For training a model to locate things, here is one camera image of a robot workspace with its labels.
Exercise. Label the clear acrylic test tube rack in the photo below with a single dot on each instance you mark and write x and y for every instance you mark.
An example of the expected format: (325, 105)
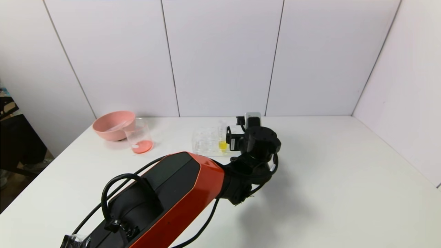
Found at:
(205, 143)

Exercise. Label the dark background furniture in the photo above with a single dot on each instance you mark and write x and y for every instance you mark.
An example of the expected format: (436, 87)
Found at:
(17, 141)

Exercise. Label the pink plastic bowl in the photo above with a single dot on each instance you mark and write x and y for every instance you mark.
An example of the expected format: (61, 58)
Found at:
(108, 129)

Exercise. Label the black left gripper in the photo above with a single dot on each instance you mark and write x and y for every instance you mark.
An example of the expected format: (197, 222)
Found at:
(231, 139)

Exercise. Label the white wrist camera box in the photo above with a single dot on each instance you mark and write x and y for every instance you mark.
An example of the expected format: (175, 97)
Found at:
(252, 119)

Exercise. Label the clear glass beaker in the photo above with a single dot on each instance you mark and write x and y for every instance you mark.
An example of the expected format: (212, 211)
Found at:
(141, 139)

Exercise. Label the test tube with yellow pigment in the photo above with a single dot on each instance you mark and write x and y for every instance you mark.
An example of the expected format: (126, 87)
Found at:
(223, 144)

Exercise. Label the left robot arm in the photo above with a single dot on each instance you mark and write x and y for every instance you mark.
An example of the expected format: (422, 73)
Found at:
(179, 186)

